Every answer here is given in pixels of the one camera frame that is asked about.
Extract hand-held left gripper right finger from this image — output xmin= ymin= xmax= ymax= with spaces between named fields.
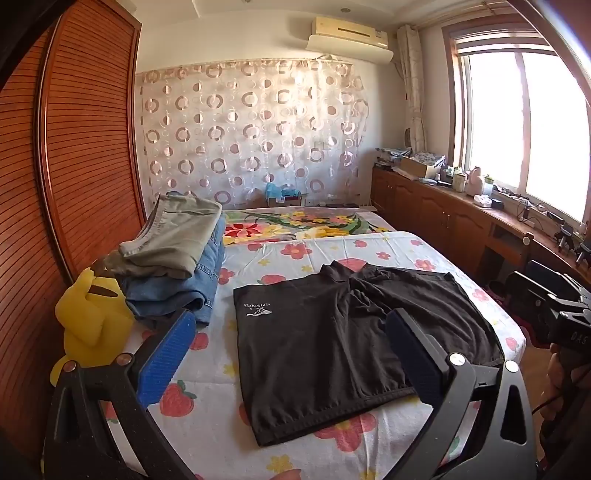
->
xmin=385 ymin=308 xmax=539 ymax=480

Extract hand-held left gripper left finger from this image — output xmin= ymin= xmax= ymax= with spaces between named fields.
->
xmin=44 ymin=308 xmax=199 ymax=480

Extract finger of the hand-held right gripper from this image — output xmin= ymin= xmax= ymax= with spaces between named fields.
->
xmin=505 ymin=271 xmax=561 ymax=324

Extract black pants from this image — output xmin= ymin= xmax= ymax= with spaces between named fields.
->
xmin=233 ymin=261 xmax=505 ymax=448

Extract folded khaki pants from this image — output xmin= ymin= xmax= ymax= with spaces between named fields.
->
xmin=102 ymin=193 xmax=223 ymax=278

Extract folded blue jeans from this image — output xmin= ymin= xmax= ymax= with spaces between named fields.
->
xmin=121 ymin=217 xmax=227 ymax=329

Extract bed with floral sheet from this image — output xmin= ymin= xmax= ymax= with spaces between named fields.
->
xmin=104 ymin=231 xmax=527 ymax=480

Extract yellow plush toy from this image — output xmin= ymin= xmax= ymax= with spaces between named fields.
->
xmin=50 ymin=258 xmax=134 ymax=386

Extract person's dark clothing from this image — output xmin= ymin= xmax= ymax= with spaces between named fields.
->
xmin=538 ymin=392 xmax=591 ymax=480

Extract white jug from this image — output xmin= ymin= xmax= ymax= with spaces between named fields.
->
xmin=466 ymin=167 xmax=485 ymax=197

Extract long wooden cabinet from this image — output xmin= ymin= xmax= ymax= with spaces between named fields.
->
xmin=372 ymin=166 xmax=591 ymax=296

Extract colourful floral blanket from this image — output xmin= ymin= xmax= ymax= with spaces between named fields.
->
xmin=223 ymin=206 xmax=398 ymax=245

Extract open cardboard box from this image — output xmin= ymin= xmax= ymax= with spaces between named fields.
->
xmin=399 ymin=154 xmax=446 ymax=179

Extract wooden framed window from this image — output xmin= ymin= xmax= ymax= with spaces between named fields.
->
xmin=441 ymin=21 xmax=591 ymax=222

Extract patterned fabric pile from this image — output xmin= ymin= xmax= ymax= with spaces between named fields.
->
xmin=376 ymin=147 xmax=413 ymax=163

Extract blue plastic bag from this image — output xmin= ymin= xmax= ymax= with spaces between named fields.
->
xmin=264 ymin=182 xmax=301 ymax=200

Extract wooden slatted wardrobe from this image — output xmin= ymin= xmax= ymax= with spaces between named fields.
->
xmin=0 ymin=0 xmax=147 ymax=462

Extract circle patterned sheer curtain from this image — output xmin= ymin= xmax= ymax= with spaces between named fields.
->
xmin=137 ymin=59 xmax=370 ymax=208

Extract pale window curtain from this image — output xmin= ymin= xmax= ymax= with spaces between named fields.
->
xmin=396 ymin=24 xmax=426 ymax=155

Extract white air conditioner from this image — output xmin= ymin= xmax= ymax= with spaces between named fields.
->
xmin=307 ymin=16 xmax=394 ymax=63

